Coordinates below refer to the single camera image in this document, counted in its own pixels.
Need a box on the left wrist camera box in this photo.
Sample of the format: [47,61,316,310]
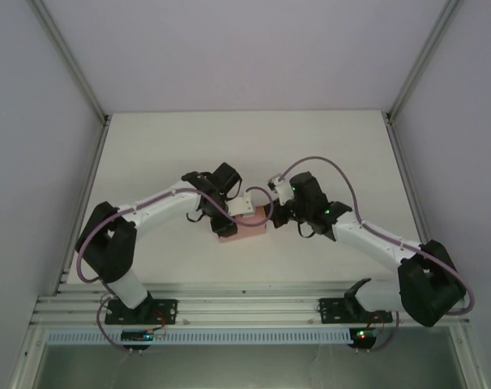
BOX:
[228,193,256,217]

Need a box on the aluminium mounting rail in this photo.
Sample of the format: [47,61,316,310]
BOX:
[30,282,470,326]

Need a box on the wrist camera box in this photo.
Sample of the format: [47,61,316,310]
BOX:
[267,173,292,206]
[228,193,256,217]

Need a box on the pink paper box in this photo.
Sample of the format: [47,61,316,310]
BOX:
[216,204,269,245]

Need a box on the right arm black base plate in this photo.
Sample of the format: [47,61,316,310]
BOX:
[318,297,394,325]

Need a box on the aluminium frame post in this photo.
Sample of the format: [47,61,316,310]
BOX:
[386,0,464,121]
[26,0,109,125]

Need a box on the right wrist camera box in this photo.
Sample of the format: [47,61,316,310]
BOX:
[267,173,292,206]

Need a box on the aluminium table side rail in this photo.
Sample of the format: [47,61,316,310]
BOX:
[53,117,111,293]
[384,115,447,291]

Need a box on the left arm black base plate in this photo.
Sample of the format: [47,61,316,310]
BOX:
[105,298,178,325]

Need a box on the right wrist black cable loop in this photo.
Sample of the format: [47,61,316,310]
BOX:
[297,220,317,241]

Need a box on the slotted grey cable duct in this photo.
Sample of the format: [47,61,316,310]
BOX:
[46,328,354,346]

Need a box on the grey metal panel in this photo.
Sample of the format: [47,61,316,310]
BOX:
[38,343,462,389]

